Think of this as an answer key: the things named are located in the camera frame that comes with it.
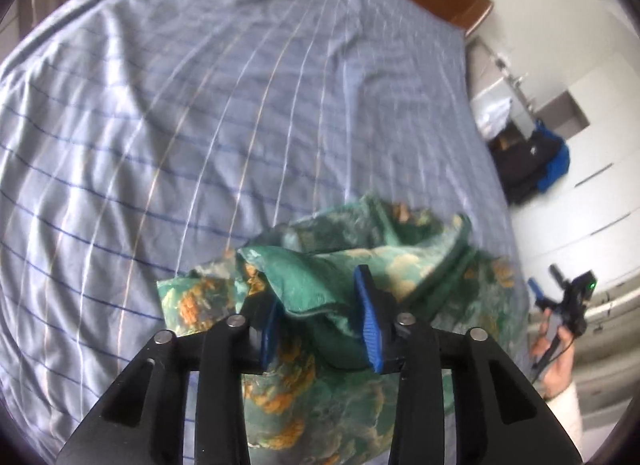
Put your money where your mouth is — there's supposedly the white plastic bag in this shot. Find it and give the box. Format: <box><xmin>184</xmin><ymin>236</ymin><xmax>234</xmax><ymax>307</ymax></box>
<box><xmin>471</xmin><ymin>98</ymin><xmax>512</xmax><ymax>141</ymax></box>

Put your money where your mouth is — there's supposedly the person's right hand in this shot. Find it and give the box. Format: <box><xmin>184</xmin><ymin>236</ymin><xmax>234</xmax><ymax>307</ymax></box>
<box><xmin>530</xmin><ymin>309</ymin><xmax>575</xmax><ymax>400</ymax></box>

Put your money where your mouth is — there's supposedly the blue checked bed quilt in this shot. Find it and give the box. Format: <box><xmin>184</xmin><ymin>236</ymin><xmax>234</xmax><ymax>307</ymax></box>
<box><xmin>1</xmin><ymin>0</ymin><xmax>509</xmax><ymax>463</ymax></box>

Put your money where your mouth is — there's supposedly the grey white dresser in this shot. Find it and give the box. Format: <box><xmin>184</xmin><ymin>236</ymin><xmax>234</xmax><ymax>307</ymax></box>
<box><xmin>465</xmin><ymin>37</ymin><xmax>536</xmax><ymax>139</ymax></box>

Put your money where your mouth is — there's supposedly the green landscape print jacket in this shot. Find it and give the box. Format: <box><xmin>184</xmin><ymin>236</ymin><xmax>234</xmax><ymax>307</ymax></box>
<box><xmin>157</xmin><ymin>194</ymin><xmax>528</xmax><ymax>464</ymax></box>

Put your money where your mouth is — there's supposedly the black and blue jacket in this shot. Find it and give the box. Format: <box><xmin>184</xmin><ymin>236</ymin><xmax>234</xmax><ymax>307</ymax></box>
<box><xmin>491</xmin><ymin>119</ymin><xmax>570</xmax><ymax>205</ymax></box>

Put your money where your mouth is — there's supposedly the white wardrobe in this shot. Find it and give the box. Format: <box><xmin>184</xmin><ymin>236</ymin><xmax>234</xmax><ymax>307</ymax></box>
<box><xmin>512</xmin><ymin>53</ymin><xmax>639</xmax><ymax>295</ymax></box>

